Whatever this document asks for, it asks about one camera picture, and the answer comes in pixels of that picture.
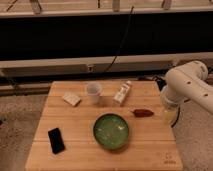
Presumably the dark red chili pepper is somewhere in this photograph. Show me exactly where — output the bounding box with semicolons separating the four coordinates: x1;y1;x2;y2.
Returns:
133;109;154;117

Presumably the clear plastic cup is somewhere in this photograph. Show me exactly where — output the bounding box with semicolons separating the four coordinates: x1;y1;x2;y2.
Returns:
85;81;102;104

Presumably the black hanging cable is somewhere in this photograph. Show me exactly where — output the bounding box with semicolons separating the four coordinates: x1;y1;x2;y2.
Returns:
103;5;135;73

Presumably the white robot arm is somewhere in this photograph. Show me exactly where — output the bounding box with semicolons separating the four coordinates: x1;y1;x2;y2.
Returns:
160;61;213;125

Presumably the green ceramic bowl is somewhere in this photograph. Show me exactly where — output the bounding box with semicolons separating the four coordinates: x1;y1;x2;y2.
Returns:
93;113;129;150

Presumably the metal shelf frame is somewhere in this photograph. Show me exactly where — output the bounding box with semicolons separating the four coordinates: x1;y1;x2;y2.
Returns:
0;0;213;77

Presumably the black smartphone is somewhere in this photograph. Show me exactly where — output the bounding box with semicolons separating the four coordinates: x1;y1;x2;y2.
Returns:
48;128;65;154

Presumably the white tube bottle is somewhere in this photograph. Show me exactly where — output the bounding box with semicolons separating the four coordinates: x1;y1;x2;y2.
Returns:
113;81;131;104

